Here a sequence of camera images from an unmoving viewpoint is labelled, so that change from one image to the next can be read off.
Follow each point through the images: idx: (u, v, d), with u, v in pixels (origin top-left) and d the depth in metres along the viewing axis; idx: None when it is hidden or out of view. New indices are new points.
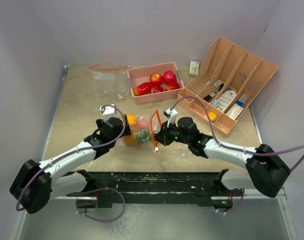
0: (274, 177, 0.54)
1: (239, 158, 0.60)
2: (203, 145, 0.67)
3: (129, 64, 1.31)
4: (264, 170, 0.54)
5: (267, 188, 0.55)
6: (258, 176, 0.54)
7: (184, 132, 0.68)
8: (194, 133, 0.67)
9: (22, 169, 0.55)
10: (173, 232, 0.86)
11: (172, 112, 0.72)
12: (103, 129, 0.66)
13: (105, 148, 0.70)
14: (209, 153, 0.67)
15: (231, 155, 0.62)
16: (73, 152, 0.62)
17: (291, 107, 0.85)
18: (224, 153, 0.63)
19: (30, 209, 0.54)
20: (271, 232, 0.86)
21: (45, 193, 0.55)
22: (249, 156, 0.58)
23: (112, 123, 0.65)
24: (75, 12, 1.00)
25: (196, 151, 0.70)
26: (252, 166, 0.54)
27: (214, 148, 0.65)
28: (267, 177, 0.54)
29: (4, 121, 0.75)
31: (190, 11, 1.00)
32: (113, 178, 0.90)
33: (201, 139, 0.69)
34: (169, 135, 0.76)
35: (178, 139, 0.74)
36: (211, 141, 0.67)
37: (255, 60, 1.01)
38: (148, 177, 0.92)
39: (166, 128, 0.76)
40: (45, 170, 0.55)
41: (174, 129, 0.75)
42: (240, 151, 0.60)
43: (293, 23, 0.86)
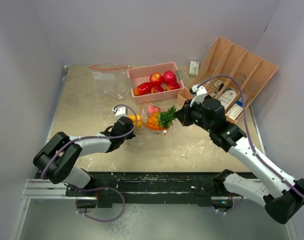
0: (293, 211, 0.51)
1: (273, 182, 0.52)
2: (234, 143, 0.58)
3: (129, 64, 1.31)
4: (291, 208, 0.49)
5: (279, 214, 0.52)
6: (283, 209, 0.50)
7: (207, 116, 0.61)
8: (219, 119, 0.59)
9: (52, 138, 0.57)
10: (173, 232, 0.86)
11: (199, 91, 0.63)
12: (115, 126, 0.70)
13: (117, 144, 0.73)
14: (233, 152, 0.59)
15: (264, 175, 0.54)
16: (94, 138, 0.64)
17: (291, 107, 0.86)
18: (256, 166, 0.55)
19: (53, 180, 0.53)
20: (270, 232, 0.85)
21: (71, 164, 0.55)
22: (286, 188, 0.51)
23: (124, 121, 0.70)
24: (75, 12, 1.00)
25: (219, 141, 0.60)
26: (285, 200, 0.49)
27: (246, 153, 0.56)
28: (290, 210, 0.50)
29: (4, 121, 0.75)
31: (190, 11, 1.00)
32: (113, 178, 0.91)
33: (229, 130, 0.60)
34: (190, 115, 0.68)
35: (198, 122, 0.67)
36: (243, 140, 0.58)
37: (255, 60, 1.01)
38: (148, 177, 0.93)
39: (188, 108, 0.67)
40: (75, 142, 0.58)
41: (197, 111, 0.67)
42: (277, 176, 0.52)
43: (292, 23, 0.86)
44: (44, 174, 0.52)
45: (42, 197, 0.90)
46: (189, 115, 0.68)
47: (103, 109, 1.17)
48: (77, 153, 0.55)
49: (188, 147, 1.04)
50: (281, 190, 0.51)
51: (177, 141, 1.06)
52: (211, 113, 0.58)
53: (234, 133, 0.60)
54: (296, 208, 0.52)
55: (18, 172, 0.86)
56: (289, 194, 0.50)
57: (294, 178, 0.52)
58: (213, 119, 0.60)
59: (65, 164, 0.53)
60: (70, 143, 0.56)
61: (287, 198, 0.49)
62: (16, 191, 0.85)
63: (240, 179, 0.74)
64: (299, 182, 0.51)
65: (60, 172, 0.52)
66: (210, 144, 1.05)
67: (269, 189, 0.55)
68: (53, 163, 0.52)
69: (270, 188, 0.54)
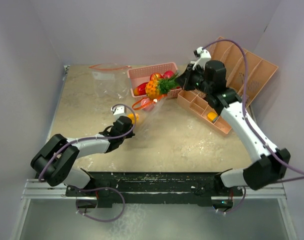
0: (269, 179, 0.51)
1: (254, 146, 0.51)
2: (227, 105, 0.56)
3: (129, 64, 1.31)
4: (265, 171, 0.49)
5: (255, 179, 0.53)
6: (258, 171, 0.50)
7: (208, 76, 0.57)
8: (219, 82, 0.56)
9: (50, 141, 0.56)
10: (173, 232, 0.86)
11: (204, 53, 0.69)
12: (114, 126, 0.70)
13: (116, 144, 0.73)
14: (224, 114, 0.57)
15: (247, 139, 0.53)
16: (92, 139, 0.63)
17: (291, 107, 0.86)
18: (242, 129, 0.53)
19: (51, 182, 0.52)
20: (270, 232, 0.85)
21: (69, 166, 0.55)
22: (265, 153, 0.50)
23: (123, 121, 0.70)
24: (75, 13, 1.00)
25: (213, 102, 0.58)
26: (261, 163, 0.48)
27: (236, 116, 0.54)
28: (265, 176, 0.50)
29: (4, 121, 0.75)
31: (190, 11, 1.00)
32: (113, 178, 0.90)
33: (226, 93, 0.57)
34: (191, 80, 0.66)
35: (198, 86, 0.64)
36: (237, 104, 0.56)
37: (255, 61, 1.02)
38: (148, 177, 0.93)
39: (190, 71, 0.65)
40: (72, 144, 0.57)
41: (198, 75, 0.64)
42: (260, 141, 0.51)
43: (292, 23, 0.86)
44: (42, 177, 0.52)
45: (42, 197, 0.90)
46: (190, 79, 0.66)
47: (103, 109, 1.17)
48: (75, 155, 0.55)
49: (188, 147, 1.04)
50: (260, 154, 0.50)
51: (177, 141, 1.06)
52: (212, 72, 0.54)
53: (231, 96, 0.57)
54: (273, 179, 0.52)
55: (18, 172, 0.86)
56: (267, 158, 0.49)
57: (276, 146, 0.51)
58: (213, 80, 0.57)
59: (63, 166, 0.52)
60: (67, 145, 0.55)
61: (264, 163, 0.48)
62: (16, 191, 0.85)
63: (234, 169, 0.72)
64: (281, 151, 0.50)
65: (58, 174, 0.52)
66: (210, 144, 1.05)
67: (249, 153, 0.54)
68: (51, 166, 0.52)
69: (251, 152, 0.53)
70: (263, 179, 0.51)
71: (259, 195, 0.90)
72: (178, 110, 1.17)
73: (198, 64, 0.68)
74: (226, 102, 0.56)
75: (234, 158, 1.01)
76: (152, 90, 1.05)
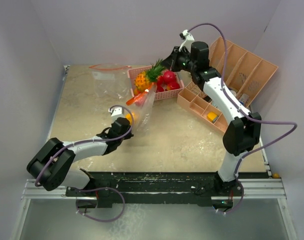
0: (244, 142, 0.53)
1: (229, 111, 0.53)
2: (207, 79, 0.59)
3: (129, 64, 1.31)
4: (240, 133, 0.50)
5: (232, 143, 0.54)
6: (233, 132, 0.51)
7: (193, 55, 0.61)
8: (203, 60, 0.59)
9: (46, 145, 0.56)
10: (173, 233, 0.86)
11: (189, 36, 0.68)
12: (112, 128, 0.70)
13: (113, 145, 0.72)
14: (206, 89, 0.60)
15: (224, 106, 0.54)
16: (90, 142, 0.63)
17: (291, 107, 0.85)
18: (220, 98, 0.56)
19: (48, 186, 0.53)
20: (271, 232, 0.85)
21: (65, 170, 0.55)
22: (239, 116, 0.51)
23: (121, 123, 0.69)
24: (75, 13, 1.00)
25: (196, 79, 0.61)
26: (235, 123, 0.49)
27: (215, 88, 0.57)
28: (239, 138, 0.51)
29: (5, 121, 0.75)
31: (189, 11, 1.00)
32: (113, 178, 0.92)
33: (208, 71, 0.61)
34: (178, 62, 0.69)
35: (185, 67, 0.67)
36: (216, 79, 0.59)
37: (255, 60, 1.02)
38: (148, 177, 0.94)
39: (177, 53, 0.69)
40: (68, 147, 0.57)
41: (184, 56, 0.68)
42: (234, 106, 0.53)
43: (292, 24, 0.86)
44: (38, 181, 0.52)
45: (42, 198, 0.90)
46: (176, 60, 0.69)
47: (103, 109, 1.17)
48: (71, 159, 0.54)
49: (188, 147, 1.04)
50: (234, 117, 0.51)
51: (177, 141, 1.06)
52: (196, 51, 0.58)
53: (212, 73, 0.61)
54: (247, 141, 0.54)
55: (18, 172, 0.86)
56: (239, 119, 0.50)
57: (249, 111, 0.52)
58: (197, 58, 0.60)
59: (59, 171, 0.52)
60: (64, 149, 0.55)
61: (237, 123, 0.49)
62: (16, 191, 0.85)
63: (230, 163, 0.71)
64: (253, 114, 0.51)
65: (54, 179, 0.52)
66: (210, 144, 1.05)
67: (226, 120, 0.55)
68: (46, 170, 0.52)
69: (228, 119, 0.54)
70: (239, 142, 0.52)
71: (259, 196, 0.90)
72: (178, 110, 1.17)
73: (184, 46, 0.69)
74: (207, 77, 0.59)
75: None
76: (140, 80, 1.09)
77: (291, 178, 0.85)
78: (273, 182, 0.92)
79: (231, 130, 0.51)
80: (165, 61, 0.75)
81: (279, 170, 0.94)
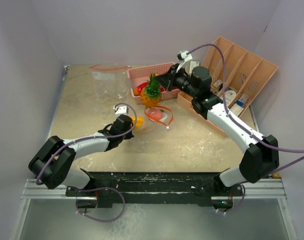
0: (264, 169, 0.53)
1: (241, 138, 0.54)
2: (210, 107, 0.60)
3: (129, 64, 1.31)
4: (258, 160, 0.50)
5: (251, 171, 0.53)
6: (250, 160, 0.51)
7: (194, 83, 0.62)
8: (204, 88, 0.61)
9: (47, 143, 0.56)
10: (174, 233, 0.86)
11: (188, 57, 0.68)
12: (114, 124, 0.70)
13: (115, 142, 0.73)
14: (210, 117, 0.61)
15: (235, 133, 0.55)
16: (90, 139, 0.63)
17: (291, 106, 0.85)
18: (228, 125, 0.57)
19: (50, 184, 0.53)
20: (270, 232, 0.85)
21: (67, 168, 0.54)
22: (253, 142, 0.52)
23: (123, 119, 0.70)
24: (75, 13, 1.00)
25: (197, 107, 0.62)
26: (252, 151, 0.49)
27: (221, 116, 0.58)
28: (258, 165, 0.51)
29: (4, 121, 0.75)
31: (190, 11, 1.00)
32: (113, 178, 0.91)
33: (209, 98, 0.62)
34: (176, 82, 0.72)
35: (184, 90, 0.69)
36: (219, 106, 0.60)
37: (255, 60, 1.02)
38: (148, 177, 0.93)
39: (174, 74, 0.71)
40: (68, 145, 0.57)
41: (183, 78, 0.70)
42: (246, 132, 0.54)
43: (292, 23, 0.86)
44: (40, 179, 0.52)
45: (42, 197, 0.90)
46: (174, 81, 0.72)
47: (103, 109, 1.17)
48: (72, 157, 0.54)
49: (188, 147, 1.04)
50: (249, 144, 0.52)
51: (177, 141, 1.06)
52: (197, 81, 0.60)
53: (213, 101, 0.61)
54: (267, 168, 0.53)
55: (18, 172, 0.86)
56: (255, 146, 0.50)
57: (262, 134, 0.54)
58: (199, 87, 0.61)
59: (60, 169, 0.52)
60: (64, 147, 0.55)
61: (252, 149, 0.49)
62: (16, 191, 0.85)
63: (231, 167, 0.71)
64: (267, 137, 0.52)
65: (55, 177, 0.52)
66: (210, 144, 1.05)
67: (239, 146, 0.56)
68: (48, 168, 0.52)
69: (242, 146, 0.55)
70: (258, 169, 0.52)
71: (259, 196, 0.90)
72: (178, 110, 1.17)
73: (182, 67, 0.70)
74: (209, 105, 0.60)
75: (234, 158, 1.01)
76: (143, 99, 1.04)
77: (291, 178, 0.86)
78: (272, 182, 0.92)
79: (248, 158, 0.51)
80: (161, 78, 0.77)
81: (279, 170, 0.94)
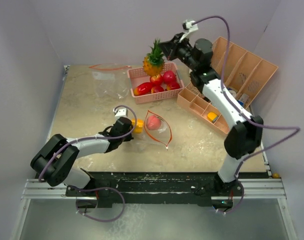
0: (246, 146, 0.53)
1: (230, 115, 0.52)
2: (206, 81, 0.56)
3: (129, 64, 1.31)
4: (242, 138, 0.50)
5: (233, 147, 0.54)
6: (234, 137, 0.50)
7: (195, 55, 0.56)
8: (205, 61, 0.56)
9: (50, 141, 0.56)
10: (173, 233, 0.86)
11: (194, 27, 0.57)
12: (114, 126, 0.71)
13: (116, 143, 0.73)
14: (205, 92, 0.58)
15: (225, 110, 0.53)
16: (92, 139, 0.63)
17: (291, 107, 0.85)
18: (220, 101, 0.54)
19: (52, 182, 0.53)
20: (270, 232, 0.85)
21: (69, 166, 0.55)
22: (241, 120, 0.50)
23: (123, 122, 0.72)
24: (75, 12, 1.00)
25: (194, 80, 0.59)
26: (237, 128, 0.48)
27: (215, 91, 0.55)
28: (241, 142, 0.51)
29: (4, 121, 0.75)
31: (190, 11, 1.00)
32: (113, 178, 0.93)
33: (207, 72, 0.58)
34: (177, 52, 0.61)
35: (184, 61, 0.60)
36: (216, 81, 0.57)
37: (255, 60, 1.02)
38: (148, 177, 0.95)
39: (177, 44, 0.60)
40: (72, 144, 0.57)
41: (185, 48, 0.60)
42: (235, 109, 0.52)
43: (292, 23, 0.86)
44: (42, 177, 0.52)
45: (42, 197, 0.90)
46: (176, 51, 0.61)
47: (103, 109, 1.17)
48: (75, 155, 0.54)
49: (188, 147, 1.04)
50: (236, 121, 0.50)
51: (178, 141, 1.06)
52: (199, 52, 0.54)
53: (211, 75, 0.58)
54: (249, 146, 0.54)
55: (18, 172, 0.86)
56: (242, 124, 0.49)
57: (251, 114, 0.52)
58: (199, 59, 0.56)
59: (63, 166, 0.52)
60: (67, 145, 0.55)
61: (239, 127, 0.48)
62: (16, 191, 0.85)
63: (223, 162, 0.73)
64: (255, 117, 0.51)
65: (58, 174, 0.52)
66: (210, 144, 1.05)
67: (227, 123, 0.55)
68: (51, 166, 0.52)
69: (229, 124, 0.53)
70: (240, 147, 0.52)
71: (258, 195, 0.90)
72: (178, 110, 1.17)
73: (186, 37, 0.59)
74: (206, 79, 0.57)
75: None
76: (145, 65, 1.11)
77: (291, 178, 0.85)
78: (272, 182, 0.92)
79: (233, 135, 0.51)
80: (161, 44, 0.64)
81: (279, 170, 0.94)
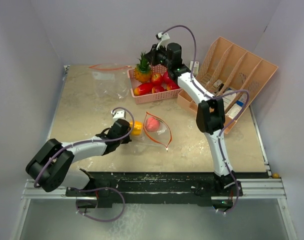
0: (213, 122, 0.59)
1: (198, 97, 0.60)
2: (179, 75, 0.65)
3: (129, 64, 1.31)
4: (207, 114, 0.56)
5: (202, 123, 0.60)
6: (201, 113, 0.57)
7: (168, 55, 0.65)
8: (176, 60, 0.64)
9: (45, 146, 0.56)
10: (174, 233, 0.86)
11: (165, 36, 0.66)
12: (112, 128, 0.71)
13: (113, 145, 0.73)
14: (180, 84, 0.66)
15: (193, 94, 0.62)
16: (89, 142, 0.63)
17: (291, 107, 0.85)
18: (190, 88, 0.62)
19: (47, 187, 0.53)
20: (271, 232, 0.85)
21: (65, 171, 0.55)
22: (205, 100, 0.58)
23: (121, 123, 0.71)
24: (75, 12, 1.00)
25: (171, 75, 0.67)
26: (202, 106, 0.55)
27: (186, 81, 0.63)
28: (207, 117, 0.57)
29: (4, 121, 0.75)
31: (189, 11, 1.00)
32: (113, 178, 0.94)
33: (180, 68, 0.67)
34: (157, 58, 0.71)
35: (162, 64, 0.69)
36: (187, 73, 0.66)
37: (255, 60, 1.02)
38: (148, 177, 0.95)
39: (155, 51, 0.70)
40: (67, 149, 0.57)
41: (162, 53, 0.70)
42: (201, 92, 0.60)
43: (292, 23, 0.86)
44: (37, 182, 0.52)
45: (42, 198, 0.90)
46: (155, 57, 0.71)
47: (103, 109, 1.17)
48: (70, 160, 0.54)
49: (188, 147, 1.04)
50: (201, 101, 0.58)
51: (178, 141, 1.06)
52: (169, 53, 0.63)
53: (184, 70, 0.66)
54: (216, 122, 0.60)
55: (18, 172, 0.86)
56: (205, 102, 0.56)
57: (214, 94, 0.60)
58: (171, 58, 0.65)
59: (58, 172, 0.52)
60: (62, 150, 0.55)
61: (203, 104, 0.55)
62: (16, 191, 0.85)
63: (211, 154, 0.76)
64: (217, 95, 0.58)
65: (53, 180, 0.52)
66: None
67: None
68: (46, 171, 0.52)
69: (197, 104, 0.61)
70: (207, 122, 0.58)
71: (259, 196, 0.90)
72: (177, 110, 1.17)
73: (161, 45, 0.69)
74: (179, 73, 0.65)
75: (234, 158, 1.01)
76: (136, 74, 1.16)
77: (291, 178, 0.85)
78: (272, 182, 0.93)
79: (200, 112, 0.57)
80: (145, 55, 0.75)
81: (279, 170, 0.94)
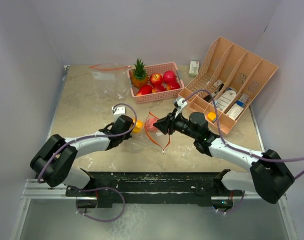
0: (279, 185, 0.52)
1: (243, 160, 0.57)
2: (210, 144, 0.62)
3: (129, 64, 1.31)
4: (268, 178, 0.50)
5: (267, 191, 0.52)
6: (259, 180, 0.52)
7: (192, 127, 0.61)
8: (204, 130, 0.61)
9: (48, 141, 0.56)
10: (174, 232, 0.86)
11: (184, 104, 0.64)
12: (115, 123, 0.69)
13: (116, 141, 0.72)
14: (213, 152, 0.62)
15: (237, 157, 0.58)
16: (92, 137, 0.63)
17: (291, 107, 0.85)
18: (230, 153, 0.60)
19: (51, 182, 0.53)
20: (270, 232, 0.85)
21: (68, 167, 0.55)
22: (255, 160, 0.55)
23: (125, 119, 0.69)
24: (76, 13, 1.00)
25: (199, 147, 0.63)
26: (257, 170, 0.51)
27: (220, 147, 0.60)
28: (270, 182, 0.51)
29: (4, 121, 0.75)
31: (190, 11, 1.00)
32: (113, 178, 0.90)
33: (208, 137, 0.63)
34: (175, 126, 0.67)
35: (184, 133, 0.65)
36: (217, 139, 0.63)
37: (255, 60, 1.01)
38: (148, 177, 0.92)
39: (173, 119, 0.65)
40: (70, 144, 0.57)
41: (181, 121, 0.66)
42: (245, 153, 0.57)
43: (292, 23, 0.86)
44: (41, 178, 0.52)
45: (42, 197, 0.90)
46: (174, 126, 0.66)
47: (103, 109, 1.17)
48: (73, 156, 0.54)
49: (188, 147, 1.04)
50: (251, 163, 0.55)
51: (177, 141, 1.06)
52: (196, 126, 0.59)
53: (211, 138, 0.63)
54: (283, 186, 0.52)
55: (18, 172, 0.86)
56: (258, 164, 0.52)
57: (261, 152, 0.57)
58: (198, 130, 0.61)
59: (62, 167, 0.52)
60: (66, 145, 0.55)
61: (257, 169, 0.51)
62: (16, 191, 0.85)
63: (235, 174, 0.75)
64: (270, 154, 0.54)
65: (57, 175, 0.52)
66: None
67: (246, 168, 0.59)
68: (50, 166, 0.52)
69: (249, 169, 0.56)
70: (273, 187, 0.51)
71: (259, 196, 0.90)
72: None
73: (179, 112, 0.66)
74: (209, 143, 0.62)
75: None
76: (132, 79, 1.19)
77: None
78: None
79: (257, 179, 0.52)
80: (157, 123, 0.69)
81: None
